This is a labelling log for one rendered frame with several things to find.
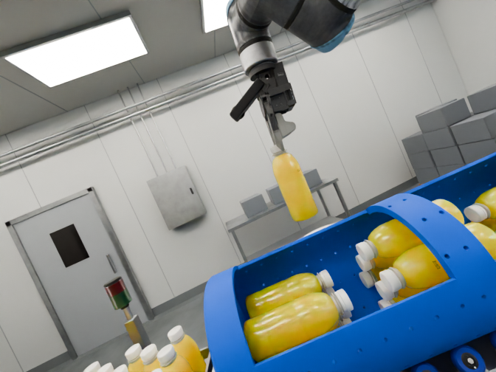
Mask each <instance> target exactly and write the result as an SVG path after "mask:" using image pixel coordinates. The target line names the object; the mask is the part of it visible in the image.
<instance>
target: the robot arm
mask: <svg viewBox="0 0 496 372"><path fill-rule="evenodd" d="M361 1H362V0H229V1H228V2H227V6H226V16H227V23H228V26H229V28H230V30H231V33H232V36H233V40H234V42H235V46H236V49H237V51H238V55H239V58H240V61H241V65H242V67H243V70H244V74H245V75H246V76H248V77H249V78H250V80H251V81H252V82H254V83H253V84H252V85H251V86H250V87H249V89H248V90H247V92H246V93H245V94H244V96H243V97H242V98H241V99H240V100H239V101H238V103H237V104H236V106H233V108H232V110H231V112H230V116H231V118H233V119H234V121H236V122H238V121H239V120H241V119H242V118H243V117H244V115H245V113H246V111H247V110H248V109H249V107H250V106H251V105H252V104H253V103H254V102H255V100H256V99H257V100H258V101H259V105H260V108H261V112H262V115H263V118H265V121H266V125H267V128H268V130H269V134H270V136H271V138H272V141H273V144H274V145H276V146H277V147H279V149H281V150H282V151H285V150H284V147H283V141H282V139H284V138H285V137H287V136H289V135H290V134H291V133H292V132H293V131H294V130H295V129H296V125H295V123H294V122H289V121H285V120H284V118H283V115H282V114H286V112H288V111H291V110H292V109H293V108H294V106H295V103H297V101H296V99H295V95H294V92H293V89H292V85H291V82H290V83H289V82H288V79H287V76H286V72H285V69H284V66H283V62H282V61H281V62H279V63H278V58H277V55H276V52H275V48H274V45H273V43H272V38H271V35H270V33H269V25H270V24H271V22H272V21H274V22H275V23H276V24H278V25H279V26H281V27H283V28H285V29H286V30H288V31H289V32H290V33H292V34H293V35H295V36H297V37H298V38H299V39H301V40H302V41H304V42H306V43H307V44H308V45H310V47H311V48H312V49H316V50H318V51H320V52H321V53H327V52H330V51H331V50H333V49H334V48H336V47H337V46H338V45H339V44H340V43H341V42H342V41H343V39H344V37H345V36H346V35H347V34H348V33H349V31H350V30H351V28H352V26H353V24H354V20H355V15H354V12H355V11H356V9H357V8H358V7H359V4H360V2H361ZM267 78H268V79H267ZM293 98H294V99H293Z"/></svg>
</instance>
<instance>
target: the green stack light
mask: <svg viewBox="0 0 496 372"><path fill-rule="evenodd" d="M109 300H110V301H111V304H112V305H113V307H114V310H118V309H121V308H122V307H123V306H126V305H127V304H128V303H130V302H131V301H132V297H131V295H130V292H129V290H128V288H127V287H126V289H125V290H123V291H122V292H121V293H119V294H117V295H115V296H113V297H110V298H109Z"/></svg>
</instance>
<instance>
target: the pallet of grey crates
mask: <svg viewBox="0 0 496 372"><path fill-rule="evenodd" d="M467 99H468V101H469V104H470V106H471V108H472V112H470V111H469V109H468V106H467V104H466V101H465V99H464V98H461V99H459V100H457V99H454V100H451V101H449V102H446V103H443V104H441V105H439V106H436V107H433V108H431V109H428V110H426V111H424V112H422V113H420V114H417V115H416V116H415V117H416V120H417V122H418V125H419V128H420V129H421V131H419V132H417V133H415V134H412V135H410V136H408V137H406V138H404V139H402V143H403V146H404V149H405V150H406V152H407V156H408V158H409V160H410V163H411V165H412V167H413V169H414V172H415V174H416V177H417V179H418V182H419V186H420V185H422V184H425V183H427V182H429V181H432V180H434V179H436V178H438V177H440V176H443V175H445V174H447V173H450V172H452V171H454V170H457V169H459V168H461V167H463V166H465V165H468V164H470V163H472V162H474V161H477V160H479V159H481V158H484V157H485V156H488V155H490V154H493V153H494V152H496V83H495V84H493V85H491V86H487V87H486V88H484V89H481V90H480V91H477V92H475V93H473V94H470V95H468V96H467Z"/></svg>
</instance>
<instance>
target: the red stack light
mask: <svg viewBox="0 0 496 372"><path fill-rule="evenodd" d="M126 287H127V286H126V284H125V282H124V280H123V279H122V278H121V279H120V280H119V281H117V282H116V283H114V284H112V285H110V286H108V287H106V288H104V289H105V291H106V294H107V295H108V297H113V296H115V295H118V294H119V293H121V292H122V291H123V290H125V289H126Z"/></svg>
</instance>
